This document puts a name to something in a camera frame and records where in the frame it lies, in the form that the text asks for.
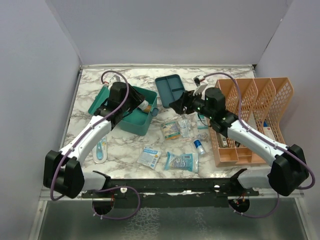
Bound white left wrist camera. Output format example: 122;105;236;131
103;75;121;89

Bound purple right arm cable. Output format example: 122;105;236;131
197;72;316;218

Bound white plastic bottle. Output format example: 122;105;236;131
138;100;149;110

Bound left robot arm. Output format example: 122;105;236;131
43;82;146;199

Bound teal medicine box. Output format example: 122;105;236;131
88;82;159;136

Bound bandage pack yellow green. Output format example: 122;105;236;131
161;121;181;140

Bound small teal white sachet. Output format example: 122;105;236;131
196;113;209;130

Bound white box red label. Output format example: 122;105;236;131
263;121;276;141

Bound blue gauze dressing pack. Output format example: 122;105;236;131
137;146;162;170

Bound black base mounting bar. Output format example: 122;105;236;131
81;172;259;208

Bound dark teal divided tray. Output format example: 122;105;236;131
155;74;185;108

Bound peach plastic file organizer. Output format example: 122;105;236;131
209;77;294;167

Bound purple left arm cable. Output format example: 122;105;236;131
49;70;141;221

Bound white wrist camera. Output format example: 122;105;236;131
193;75;208;96
103;75;121;89

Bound brown bottle orange cap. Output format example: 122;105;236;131
142;104;153;114

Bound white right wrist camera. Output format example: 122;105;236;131
193;75;208;96

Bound thermometer blister pack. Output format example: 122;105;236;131
92;136;108;164

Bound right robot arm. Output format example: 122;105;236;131
169;87;310;197

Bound blue cotton swab bag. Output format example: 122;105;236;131
164;151;199;173

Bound small bottle blue label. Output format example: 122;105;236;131
193;139;206;155

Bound black handled scissors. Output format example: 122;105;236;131
181;111;189;119

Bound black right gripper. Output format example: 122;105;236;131
169;88;214;120

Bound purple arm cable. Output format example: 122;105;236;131
197;72;316;218
49;70;141;221

